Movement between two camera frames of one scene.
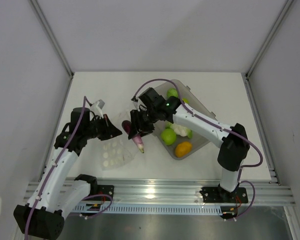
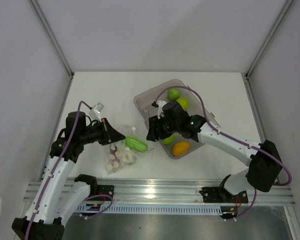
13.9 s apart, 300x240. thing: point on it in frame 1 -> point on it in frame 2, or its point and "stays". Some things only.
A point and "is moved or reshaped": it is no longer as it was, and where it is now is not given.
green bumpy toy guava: [172, 92] stays
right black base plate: [216, 195] stays
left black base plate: [108, 190] stays
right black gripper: [137, 126] -> [154, 123]
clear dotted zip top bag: [116, 152] is moved or reshaped
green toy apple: [168, 136] stays
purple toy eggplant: [137, 139] -> [115, 160]
